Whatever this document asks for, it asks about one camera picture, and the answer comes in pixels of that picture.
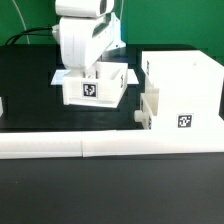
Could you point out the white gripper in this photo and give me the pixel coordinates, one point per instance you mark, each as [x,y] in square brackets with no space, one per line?
[84,40]

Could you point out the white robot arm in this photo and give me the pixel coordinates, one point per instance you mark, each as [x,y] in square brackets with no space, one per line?
[92,9]

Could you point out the white front fence right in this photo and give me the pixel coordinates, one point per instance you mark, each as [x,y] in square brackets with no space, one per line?
[145,142]

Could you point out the white drawer box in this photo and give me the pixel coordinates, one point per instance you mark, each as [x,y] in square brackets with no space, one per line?
[148,108]
[103,85]

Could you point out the white fence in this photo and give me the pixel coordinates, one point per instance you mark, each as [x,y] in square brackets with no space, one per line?
[40,145]
[145,142]

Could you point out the white front drawer box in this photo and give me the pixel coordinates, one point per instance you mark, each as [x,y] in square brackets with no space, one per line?
[148,108]

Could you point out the white front fence left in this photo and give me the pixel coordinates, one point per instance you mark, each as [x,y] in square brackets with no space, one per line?
[40,145]

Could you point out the white drawer cabinet frame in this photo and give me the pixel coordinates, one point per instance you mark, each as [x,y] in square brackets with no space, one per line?
[190,86]

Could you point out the white marker sheet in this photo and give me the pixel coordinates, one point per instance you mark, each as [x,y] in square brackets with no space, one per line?
[58,77]

